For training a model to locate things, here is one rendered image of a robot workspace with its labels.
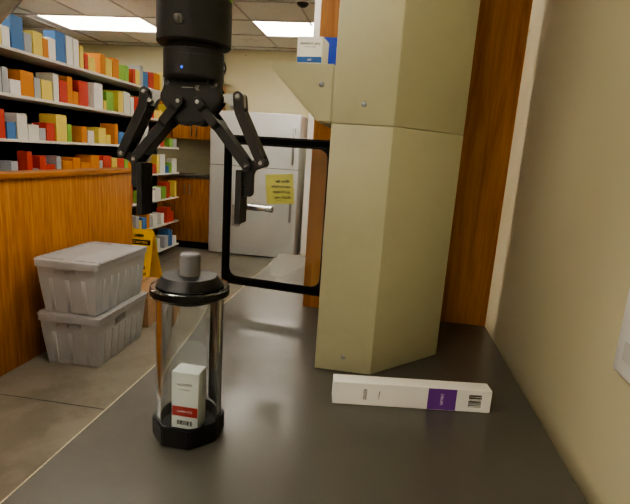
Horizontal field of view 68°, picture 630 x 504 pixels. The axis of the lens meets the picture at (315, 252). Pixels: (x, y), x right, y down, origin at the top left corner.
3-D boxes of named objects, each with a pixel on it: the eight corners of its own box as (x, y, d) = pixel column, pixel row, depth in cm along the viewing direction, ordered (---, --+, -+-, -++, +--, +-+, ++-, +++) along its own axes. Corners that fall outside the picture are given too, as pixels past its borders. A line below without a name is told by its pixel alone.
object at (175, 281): (231, 293, 70) (233, 250, 68) (208, 313, 61) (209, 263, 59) (173, 287, 71) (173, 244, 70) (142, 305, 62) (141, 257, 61)
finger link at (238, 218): (242, 169, 63) (248, 169, 63) (240, 221, 64) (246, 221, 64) (235, 169, 60) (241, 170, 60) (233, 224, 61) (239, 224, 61)
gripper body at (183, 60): (235, 57, 62) (233, 129, 64) (175, 55, 63) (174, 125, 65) (215, 44, 55) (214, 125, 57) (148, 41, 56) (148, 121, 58)
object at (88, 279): (149, 291, 331) (149, 245, 324) (98, 320, 272) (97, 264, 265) (95, 285, 336) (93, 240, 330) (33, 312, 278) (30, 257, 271)
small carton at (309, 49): (327, 75, 94) (329, 43, 92) (321, 70, 89) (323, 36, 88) (302, 74, 95) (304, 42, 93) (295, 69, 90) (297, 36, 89)
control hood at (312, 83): (346, 132, 115) (349, 90, 113) (331, 123, 83) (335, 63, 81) (300, 130, 116) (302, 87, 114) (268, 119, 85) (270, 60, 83)
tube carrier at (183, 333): (235, 408, 74) (239, 278, 70) (210, 449, 64) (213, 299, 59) (170, 399, 76) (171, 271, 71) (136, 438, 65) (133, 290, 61)
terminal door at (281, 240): (327, 297, 122) (338, 140, 114) (221, 282, 130) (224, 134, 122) (327, 297, 123) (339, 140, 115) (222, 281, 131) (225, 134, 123)
